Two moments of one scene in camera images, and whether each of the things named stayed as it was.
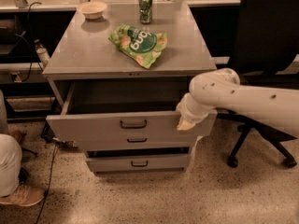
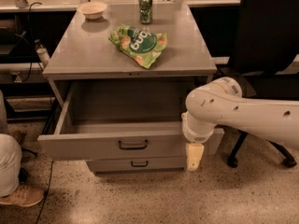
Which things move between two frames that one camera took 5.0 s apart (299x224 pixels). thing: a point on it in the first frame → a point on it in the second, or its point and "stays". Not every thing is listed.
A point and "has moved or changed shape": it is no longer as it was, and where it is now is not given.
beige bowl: (92, 9) stays
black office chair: (266, 42) stays
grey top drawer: (124, 108) has moved or changed shape
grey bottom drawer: (138, 162) stays
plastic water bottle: (42, 53) stays
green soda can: (146, 8) stays
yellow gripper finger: (185, 125) → (193, 152)
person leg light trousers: (10, 156) stays
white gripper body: (189, 112) → (196, 134)
